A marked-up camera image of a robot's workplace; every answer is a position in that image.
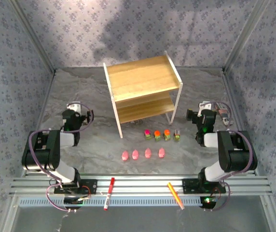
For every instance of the pink plastic pig toy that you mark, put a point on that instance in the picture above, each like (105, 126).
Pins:
(161, 152)
(148, 153)
(125, 155)
(135, 154)

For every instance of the aluminium frame post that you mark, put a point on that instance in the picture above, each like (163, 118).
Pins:
(246, 36)
(31, 36)

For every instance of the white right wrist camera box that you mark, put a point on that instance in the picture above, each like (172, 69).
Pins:
(205, 105)

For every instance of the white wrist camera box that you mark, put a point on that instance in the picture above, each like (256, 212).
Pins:
(73, 107)
(205, 105)

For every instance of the green truck toy pink drum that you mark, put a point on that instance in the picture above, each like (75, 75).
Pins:
(147, 135)

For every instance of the green truck toy orange drum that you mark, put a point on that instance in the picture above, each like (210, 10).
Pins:
(157, 135)
(167, 135)

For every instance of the black round controller board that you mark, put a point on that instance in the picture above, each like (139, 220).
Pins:
(73, 201)
(208, 201)

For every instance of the wooden shelf white metal frame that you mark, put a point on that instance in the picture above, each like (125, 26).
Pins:
(140, 77)

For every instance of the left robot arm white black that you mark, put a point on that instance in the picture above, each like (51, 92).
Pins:
(44, 149)

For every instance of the aluminium mounting rail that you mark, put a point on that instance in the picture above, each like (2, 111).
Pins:
(140, 186)

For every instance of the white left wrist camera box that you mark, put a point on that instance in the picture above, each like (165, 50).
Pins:
(73, 107)

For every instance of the green truck toy grey box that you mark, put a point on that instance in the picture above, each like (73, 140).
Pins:
(176, 135)

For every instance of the orange marker pen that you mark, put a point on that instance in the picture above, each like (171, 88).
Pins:
(175, 195)

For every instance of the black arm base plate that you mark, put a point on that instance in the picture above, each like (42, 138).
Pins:
(89, 187)
(191, 186)

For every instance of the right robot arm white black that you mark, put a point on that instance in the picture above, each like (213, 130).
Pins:
(237, 152)

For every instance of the red marker pen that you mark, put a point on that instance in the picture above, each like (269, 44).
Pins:
(109, 193)

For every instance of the aluminium frame side bar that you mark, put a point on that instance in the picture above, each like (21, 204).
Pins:
(234, 101)
(45, 96)

